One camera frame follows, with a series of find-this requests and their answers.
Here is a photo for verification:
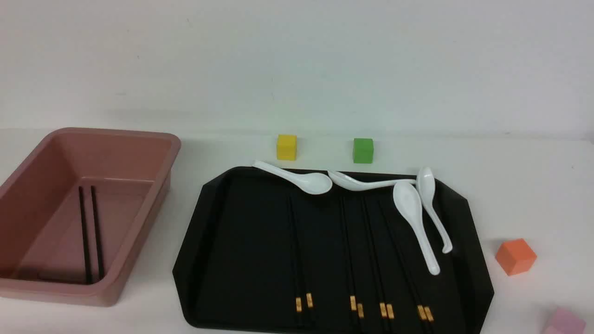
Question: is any black gold-banded chopstick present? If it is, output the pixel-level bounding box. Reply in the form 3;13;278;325
286;196;305;328
288;199;317;328
339;197;361;331
378;199;430;334
366;201;397;334
359;197;391;334
385;206;438;334
344;202;367;334

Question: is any white ceramic spoon leftmost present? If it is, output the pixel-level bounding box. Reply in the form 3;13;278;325
252;161;333;195

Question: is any yellow cube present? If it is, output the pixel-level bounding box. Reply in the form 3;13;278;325
276;135;297;161

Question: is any white ceramic spoon top middle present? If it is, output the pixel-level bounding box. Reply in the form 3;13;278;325
327;170;416;192

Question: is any green cube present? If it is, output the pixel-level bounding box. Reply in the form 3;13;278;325
353;138;374;164

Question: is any black plastic tray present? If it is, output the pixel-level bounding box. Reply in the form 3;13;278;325
173;167;494;334

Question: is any white ceramic spoon large centre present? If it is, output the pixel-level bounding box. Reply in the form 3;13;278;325
393;182;440;276

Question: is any white ceramic spoon rightmost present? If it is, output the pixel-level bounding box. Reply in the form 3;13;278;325
416;167;453;254

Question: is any plain black chopstick right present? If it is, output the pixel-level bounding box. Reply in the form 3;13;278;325
90;186;105;281

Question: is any plain black chopstick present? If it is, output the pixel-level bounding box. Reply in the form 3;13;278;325
78;186;92;285
90;186;105;281

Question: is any pink plastic bin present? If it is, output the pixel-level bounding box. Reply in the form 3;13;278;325
0;128;181;307

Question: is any plain black chopstick left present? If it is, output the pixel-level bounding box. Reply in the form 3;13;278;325
78;186;92;285

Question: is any orange cube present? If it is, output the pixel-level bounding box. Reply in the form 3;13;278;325
496;238;537;276

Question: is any pink cube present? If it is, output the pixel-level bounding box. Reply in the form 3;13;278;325
542;307;586;334

